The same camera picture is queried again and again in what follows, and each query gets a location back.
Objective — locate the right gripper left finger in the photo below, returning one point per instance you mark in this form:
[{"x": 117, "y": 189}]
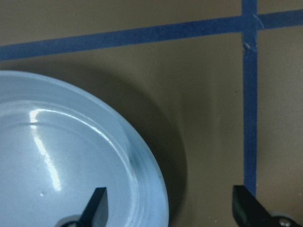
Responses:
[{"x": 95, "y": 213}]

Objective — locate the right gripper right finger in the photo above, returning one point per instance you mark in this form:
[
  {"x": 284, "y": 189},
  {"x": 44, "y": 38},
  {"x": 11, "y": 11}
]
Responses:
[{"x": 248, "y": 212}]

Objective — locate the blue plate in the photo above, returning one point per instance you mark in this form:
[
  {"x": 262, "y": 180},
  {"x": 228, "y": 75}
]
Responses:
[{"x": 58, "y": 144}]

